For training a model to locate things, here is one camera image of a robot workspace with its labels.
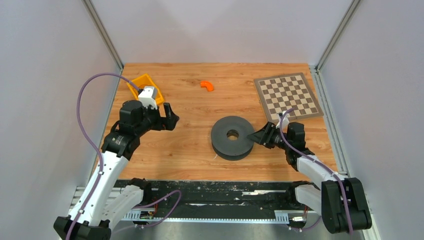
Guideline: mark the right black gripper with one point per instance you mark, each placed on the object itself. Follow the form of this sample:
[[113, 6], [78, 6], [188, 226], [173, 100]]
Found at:
[[263, 136]]

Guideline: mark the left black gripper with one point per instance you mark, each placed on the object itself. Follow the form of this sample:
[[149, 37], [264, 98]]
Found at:
[[168, 123]]

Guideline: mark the black cable spool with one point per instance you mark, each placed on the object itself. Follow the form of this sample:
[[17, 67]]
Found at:
[[229, 138]]

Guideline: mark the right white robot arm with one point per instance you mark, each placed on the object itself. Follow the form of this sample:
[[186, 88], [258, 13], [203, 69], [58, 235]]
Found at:
[[340, 201]]

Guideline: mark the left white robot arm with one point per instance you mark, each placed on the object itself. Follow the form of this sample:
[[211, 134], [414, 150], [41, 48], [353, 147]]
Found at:
[[92, 218]]

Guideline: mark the wooden chessboard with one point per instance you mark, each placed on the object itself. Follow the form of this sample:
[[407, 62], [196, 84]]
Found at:
[[289, 91]]

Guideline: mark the orange curved plastic piece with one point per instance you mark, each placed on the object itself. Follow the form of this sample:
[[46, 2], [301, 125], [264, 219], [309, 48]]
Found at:
[[207, 85]]

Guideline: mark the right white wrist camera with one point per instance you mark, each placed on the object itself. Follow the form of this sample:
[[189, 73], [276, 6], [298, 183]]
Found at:
[[283, 120]]

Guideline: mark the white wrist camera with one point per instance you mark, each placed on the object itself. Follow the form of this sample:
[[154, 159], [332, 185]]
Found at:
[[283, 120], [148, 97]]

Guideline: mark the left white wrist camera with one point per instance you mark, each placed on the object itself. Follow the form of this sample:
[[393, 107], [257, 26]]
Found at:
[[148, 97]]

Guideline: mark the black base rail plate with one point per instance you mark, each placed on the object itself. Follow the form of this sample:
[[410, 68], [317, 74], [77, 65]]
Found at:
[[223, 201]]

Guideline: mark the left aluminium frame post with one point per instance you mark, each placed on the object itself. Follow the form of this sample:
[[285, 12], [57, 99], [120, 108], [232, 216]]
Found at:
[[95, 17]]

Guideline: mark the aluminium frame post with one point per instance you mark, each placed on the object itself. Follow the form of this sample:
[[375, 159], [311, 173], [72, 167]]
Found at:
[[352, 8], [95, 17]]

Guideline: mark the right aluminium frame post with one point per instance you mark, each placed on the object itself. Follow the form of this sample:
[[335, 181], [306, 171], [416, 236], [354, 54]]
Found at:
[[352, 8]]

